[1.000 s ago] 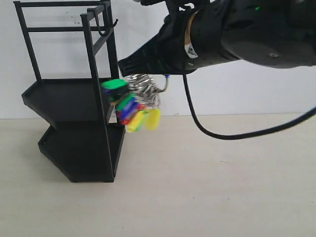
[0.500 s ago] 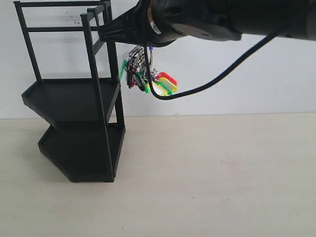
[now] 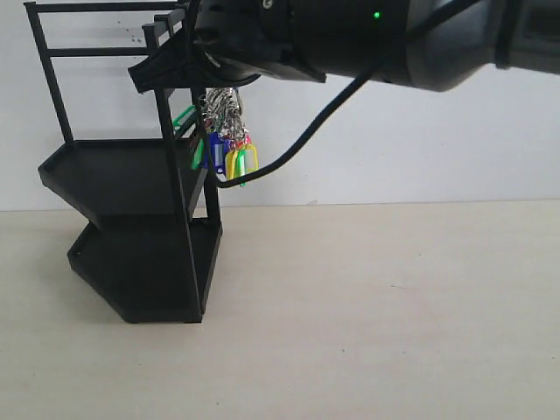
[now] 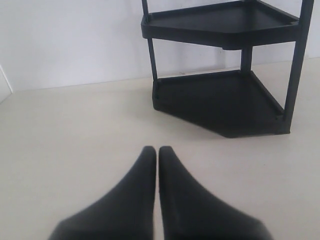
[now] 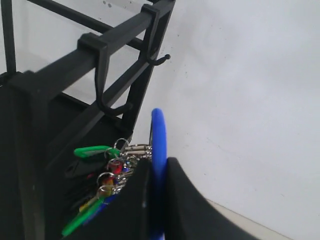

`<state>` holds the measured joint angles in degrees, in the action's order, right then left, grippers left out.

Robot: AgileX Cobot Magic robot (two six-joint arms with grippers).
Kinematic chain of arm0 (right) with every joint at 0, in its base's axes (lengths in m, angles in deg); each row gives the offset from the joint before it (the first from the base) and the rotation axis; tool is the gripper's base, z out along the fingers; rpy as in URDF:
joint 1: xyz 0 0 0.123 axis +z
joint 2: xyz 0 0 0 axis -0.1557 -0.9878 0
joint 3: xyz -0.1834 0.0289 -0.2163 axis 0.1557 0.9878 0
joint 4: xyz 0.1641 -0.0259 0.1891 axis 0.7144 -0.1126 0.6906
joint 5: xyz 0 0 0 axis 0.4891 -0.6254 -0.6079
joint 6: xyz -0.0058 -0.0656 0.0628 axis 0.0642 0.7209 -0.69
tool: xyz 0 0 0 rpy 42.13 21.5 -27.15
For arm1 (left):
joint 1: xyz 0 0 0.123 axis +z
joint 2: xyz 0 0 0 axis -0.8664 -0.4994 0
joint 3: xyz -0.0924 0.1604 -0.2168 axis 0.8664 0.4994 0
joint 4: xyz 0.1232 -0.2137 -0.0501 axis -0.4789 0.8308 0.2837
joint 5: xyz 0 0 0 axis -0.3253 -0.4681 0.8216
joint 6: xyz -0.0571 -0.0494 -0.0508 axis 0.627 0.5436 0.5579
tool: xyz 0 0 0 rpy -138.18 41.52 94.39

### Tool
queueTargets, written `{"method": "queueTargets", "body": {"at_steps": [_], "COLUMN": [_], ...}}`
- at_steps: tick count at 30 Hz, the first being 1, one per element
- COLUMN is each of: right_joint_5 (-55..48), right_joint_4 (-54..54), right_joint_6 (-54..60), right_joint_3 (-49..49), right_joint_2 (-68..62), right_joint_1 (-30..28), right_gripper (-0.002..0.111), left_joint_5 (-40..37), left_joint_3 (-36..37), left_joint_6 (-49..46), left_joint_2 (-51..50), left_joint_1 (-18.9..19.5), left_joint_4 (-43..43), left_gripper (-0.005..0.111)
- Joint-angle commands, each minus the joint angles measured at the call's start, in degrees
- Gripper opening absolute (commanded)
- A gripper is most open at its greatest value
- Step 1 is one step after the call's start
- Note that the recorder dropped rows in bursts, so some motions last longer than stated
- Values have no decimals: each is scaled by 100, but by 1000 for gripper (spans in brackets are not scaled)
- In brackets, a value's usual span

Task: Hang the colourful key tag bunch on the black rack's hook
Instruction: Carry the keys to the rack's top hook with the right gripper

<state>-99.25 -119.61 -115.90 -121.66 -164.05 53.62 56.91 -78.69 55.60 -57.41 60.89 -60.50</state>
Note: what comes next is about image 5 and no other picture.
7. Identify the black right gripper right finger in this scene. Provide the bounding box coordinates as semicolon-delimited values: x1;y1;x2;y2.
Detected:
164;157;257;240

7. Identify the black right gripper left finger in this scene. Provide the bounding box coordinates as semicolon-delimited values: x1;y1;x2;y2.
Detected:
65;159;154;240

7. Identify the colourful key tag bunch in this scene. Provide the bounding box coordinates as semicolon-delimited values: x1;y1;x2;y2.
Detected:
61;107;168;240

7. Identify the black two-tier metal rack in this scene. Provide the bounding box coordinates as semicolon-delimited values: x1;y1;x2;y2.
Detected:
0;0;175;240

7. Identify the black metal hook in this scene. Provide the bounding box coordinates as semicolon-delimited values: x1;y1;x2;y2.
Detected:
141;4;171;67
77;33;132;117

